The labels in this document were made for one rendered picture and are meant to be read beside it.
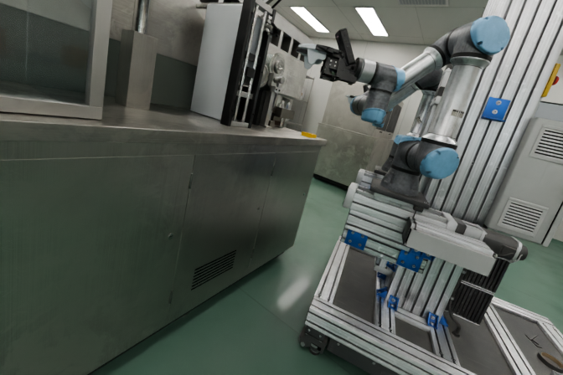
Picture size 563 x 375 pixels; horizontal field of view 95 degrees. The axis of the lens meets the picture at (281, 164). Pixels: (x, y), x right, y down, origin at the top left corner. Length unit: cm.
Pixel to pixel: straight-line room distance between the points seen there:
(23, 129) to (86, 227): 29
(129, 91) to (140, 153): 37
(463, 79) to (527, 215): 63
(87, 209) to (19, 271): 17
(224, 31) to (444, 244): 128
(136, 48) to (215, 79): 40
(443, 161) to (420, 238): 29
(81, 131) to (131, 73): 47
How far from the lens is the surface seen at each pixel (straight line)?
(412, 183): 117
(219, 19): 145
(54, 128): 70
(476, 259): 114
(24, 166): 74
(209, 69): 142
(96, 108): 79
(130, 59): 113
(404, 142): 116
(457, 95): 106
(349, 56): 92
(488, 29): 109
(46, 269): 87
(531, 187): 140
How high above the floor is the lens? 104
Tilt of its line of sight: 12 degrees down
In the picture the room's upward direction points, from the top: 14 degrees clockwise
